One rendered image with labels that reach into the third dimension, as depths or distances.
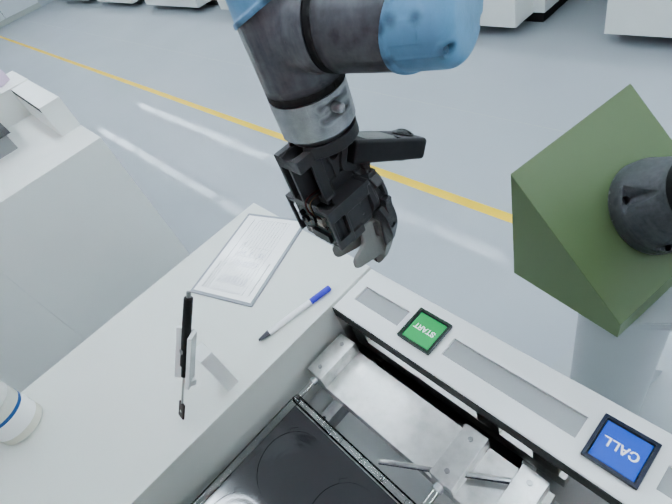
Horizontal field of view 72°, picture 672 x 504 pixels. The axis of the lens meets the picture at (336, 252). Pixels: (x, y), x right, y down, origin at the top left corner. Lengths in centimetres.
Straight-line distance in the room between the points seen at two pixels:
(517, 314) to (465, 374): 123
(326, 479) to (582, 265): 48
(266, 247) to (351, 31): 59
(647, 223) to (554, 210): 13
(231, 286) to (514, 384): 49
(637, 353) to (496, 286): 94
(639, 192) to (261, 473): 68
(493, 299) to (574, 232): 114
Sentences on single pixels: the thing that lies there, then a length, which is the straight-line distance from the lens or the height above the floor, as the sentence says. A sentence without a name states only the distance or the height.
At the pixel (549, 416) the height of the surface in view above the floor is 96.
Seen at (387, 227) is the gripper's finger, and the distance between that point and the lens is 53.
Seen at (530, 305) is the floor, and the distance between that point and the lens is 187.
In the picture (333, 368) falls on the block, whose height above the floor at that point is 90.
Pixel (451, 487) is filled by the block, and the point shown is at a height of 91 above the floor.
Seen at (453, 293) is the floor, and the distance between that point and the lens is 192.
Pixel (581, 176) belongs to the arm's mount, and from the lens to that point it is 81.
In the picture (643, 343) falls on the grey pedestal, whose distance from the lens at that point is 104.
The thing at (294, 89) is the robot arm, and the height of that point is 136.
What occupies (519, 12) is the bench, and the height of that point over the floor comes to 16.
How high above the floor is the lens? 152
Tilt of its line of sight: 43 degrees down
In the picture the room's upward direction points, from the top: 23 degrees counter-clockwise
